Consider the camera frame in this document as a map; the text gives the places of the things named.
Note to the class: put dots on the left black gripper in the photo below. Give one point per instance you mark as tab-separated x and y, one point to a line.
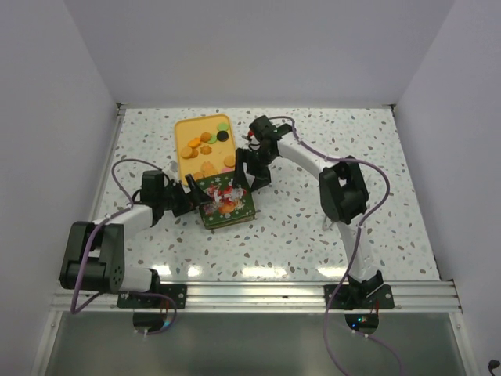
195	194

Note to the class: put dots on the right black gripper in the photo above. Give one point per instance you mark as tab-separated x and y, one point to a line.
261	179

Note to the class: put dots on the green gold cookie tin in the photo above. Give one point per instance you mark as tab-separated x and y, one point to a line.
217	220

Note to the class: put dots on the gold tin lid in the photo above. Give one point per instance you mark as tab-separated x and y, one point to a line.
226	199

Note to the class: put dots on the yellow plastic tray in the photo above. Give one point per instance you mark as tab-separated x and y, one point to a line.
199	152

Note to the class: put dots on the black sandwich cookie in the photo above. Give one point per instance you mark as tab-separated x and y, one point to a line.
222	136

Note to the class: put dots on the metal tongs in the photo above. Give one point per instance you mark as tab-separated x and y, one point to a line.
327	224

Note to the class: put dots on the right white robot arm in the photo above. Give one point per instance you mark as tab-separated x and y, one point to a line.
343	198

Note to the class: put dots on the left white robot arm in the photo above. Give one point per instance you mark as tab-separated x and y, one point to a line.
94	259

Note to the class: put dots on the pink round cookie lower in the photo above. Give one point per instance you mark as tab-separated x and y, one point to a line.
225	170

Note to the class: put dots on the orange round cookie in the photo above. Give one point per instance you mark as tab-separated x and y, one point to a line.
230	161

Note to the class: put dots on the green round cookie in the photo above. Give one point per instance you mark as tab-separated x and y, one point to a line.
223	127

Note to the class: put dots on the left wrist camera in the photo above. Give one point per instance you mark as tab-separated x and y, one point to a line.
172	168

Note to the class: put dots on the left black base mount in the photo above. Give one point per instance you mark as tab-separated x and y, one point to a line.
168	296

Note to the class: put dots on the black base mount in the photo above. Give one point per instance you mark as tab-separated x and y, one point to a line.
168	296
344	296

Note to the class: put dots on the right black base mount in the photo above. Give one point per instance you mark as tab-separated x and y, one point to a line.
344	296

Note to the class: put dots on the aluminium rail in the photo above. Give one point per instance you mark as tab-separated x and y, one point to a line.
309	297

